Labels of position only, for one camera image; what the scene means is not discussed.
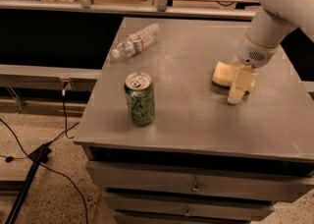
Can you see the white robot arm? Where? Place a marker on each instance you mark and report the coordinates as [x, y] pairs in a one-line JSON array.
[[270, 25]]

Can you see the middle drawer metal handle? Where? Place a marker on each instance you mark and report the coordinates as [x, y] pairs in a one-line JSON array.
[[186, 213]]

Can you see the top drawer metal handle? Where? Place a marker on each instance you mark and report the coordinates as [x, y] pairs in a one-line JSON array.
[[195, 189]]

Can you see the drawer metal handle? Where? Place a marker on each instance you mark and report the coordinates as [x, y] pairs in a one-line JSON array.
[[195, 189], [186, 213]]

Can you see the grey drawer cabinet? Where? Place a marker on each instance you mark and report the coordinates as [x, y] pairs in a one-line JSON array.
[[244, 158]]

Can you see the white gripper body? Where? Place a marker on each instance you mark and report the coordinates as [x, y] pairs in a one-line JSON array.
[[253, 54]]

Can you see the clear plastic water bottle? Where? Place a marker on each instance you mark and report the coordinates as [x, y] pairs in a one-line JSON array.
[[136, 42]]

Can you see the yellow sponge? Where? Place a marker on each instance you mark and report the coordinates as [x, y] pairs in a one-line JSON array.
[[224, 73]]

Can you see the black metal floor bar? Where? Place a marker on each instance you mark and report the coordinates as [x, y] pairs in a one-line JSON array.
[[37, 157]]

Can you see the green soda can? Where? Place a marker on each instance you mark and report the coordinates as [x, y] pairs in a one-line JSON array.
[[139, 92]]

